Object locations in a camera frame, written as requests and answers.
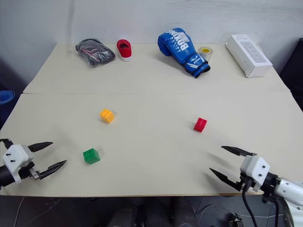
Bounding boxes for blue boxing glove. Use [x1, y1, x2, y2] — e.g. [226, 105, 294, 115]
[157, 27, 211, 79]

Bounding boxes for white cardboard box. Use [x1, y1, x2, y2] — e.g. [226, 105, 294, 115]
[225, 34, 273, 78]

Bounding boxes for red slipper shoe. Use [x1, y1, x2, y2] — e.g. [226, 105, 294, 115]
[116, 39, 133, 62]

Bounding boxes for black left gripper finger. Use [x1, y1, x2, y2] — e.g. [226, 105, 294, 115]
[39, 159, 68, 180]
[27, 141, 53, 153]

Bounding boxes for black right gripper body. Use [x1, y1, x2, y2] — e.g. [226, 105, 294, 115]
[235, 152, 258, 192]

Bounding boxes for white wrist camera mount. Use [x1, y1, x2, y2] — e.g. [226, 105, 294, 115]
[240, 155, 271, 192]
[2, 144, 34, 184]

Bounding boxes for red toy brick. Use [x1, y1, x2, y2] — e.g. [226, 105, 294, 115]
[193, 117, 208, 133]

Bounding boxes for black items in plastic bag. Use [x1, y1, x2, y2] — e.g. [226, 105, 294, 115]
[75, 38, 116, 68]

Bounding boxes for clear tape roll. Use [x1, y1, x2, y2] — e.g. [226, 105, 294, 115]
[198, 46, 214, 64]

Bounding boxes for blue round object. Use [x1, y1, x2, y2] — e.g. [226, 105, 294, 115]
[0, 89, 16, 105]

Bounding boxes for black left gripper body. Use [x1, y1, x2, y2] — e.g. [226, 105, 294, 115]
[18, 146, 40, 181]

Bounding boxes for yellow toy brick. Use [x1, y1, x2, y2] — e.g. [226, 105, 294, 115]
[99, 109, 115, 124]

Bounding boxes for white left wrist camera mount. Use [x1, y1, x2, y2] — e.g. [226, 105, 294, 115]
[2, 144, 34, 184]

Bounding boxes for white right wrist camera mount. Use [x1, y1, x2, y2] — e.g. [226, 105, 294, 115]
[240, 155, 271, 192]

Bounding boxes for green toy brick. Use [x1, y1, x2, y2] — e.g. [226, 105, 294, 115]
[82, 148, 101, 165]

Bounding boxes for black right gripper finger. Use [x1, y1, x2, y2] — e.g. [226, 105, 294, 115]
[209, 167, 241, 191]
[221, 146, 252, 157]

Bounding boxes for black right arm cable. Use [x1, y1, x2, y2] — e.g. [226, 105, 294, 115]
[241, 179, 280, 227]

